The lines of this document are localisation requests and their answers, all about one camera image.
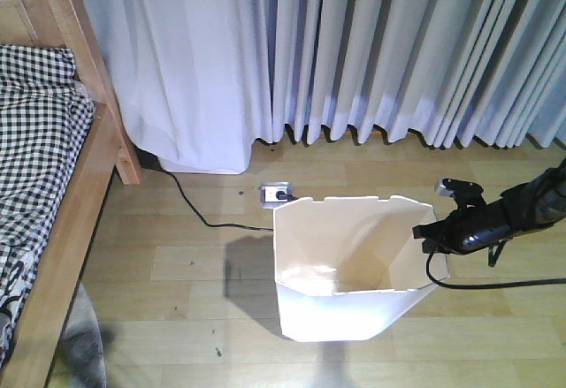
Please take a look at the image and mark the black white checkered bedding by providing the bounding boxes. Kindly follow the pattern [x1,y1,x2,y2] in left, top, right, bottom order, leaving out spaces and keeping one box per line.
[1,44,96,359]

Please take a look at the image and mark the wooden bed frame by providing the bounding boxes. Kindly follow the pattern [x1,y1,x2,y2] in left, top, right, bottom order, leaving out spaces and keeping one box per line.
[1,0,142,387]

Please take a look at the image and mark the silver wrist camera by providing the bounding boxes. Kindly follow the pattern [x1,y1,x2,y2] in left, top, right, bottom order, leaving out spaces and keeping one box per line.
[434,178,486,209]

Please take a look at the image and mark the light blue curtain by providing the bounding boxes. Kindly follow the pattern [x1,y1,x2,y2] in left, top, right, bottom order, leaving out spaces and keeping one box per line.
[84,0,565,173]

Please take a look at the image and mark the floor power socket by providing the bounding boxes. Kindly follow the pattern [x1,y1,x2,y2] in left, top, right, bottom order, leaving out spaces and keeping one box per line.
[259,182,296,209]

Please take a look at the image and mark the black power cord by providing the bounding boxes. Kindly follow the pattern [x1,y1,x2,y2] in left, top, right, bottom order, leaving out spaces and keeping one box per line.
[141,164,275,232]

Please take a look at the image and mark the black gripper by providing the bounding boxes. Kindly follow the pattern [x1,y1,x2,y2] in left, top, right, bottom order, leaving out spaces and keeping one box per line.
[412,204,512,255]

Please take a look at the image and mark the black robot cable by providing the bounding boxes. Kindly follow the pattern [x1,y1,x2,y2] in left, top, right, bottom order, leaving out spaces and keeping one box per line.
[424,248,566,290]

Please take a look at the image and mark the white plastic trash bin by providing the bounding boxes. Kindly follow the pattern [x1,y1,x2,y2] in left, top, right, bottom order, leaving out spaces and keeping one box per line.
[273,195,449,342]

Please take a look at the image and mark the grey round rug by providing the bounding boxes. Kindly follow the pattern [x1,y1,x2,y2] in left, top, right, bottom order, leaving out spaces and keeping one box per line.
[60,282,107,387]

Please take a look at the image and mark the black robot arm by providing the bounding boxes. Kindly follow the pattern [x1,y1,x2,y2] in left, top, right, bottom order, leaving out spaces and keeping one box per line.
[412,163,565,255]

